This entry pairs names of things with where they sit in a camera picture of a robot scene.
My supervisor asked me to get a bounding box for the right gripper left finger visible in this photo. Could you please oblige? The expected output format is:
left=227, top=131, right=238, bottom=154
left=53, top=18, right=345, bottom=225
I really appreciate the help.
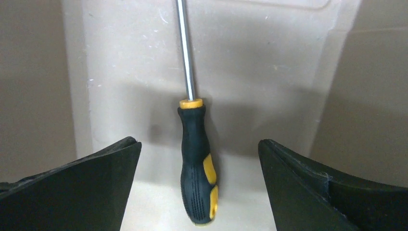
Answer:
left=0, top=137, right=141, bottom=231

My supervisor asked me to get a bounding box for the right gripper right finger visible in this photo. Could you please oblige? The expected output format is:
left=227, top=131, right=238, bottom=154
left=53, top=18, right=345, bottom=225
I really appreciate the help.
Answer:
left=258, top=139, right=408, bottom=231

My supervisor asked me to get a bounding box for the black yellow handled screwdriver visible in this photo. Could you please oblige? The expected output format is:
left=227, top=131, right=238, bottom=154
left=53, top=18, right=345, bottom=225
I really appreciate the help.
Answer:
left=176, top=0, right=218, bottom=226

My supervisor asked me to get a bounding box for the tan plastic toolbox bin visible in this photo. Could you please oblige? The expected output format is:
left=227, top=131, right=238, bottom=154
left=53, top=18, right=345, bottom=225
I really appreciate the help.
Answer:
left=0, top=0, right=408, bottom=231

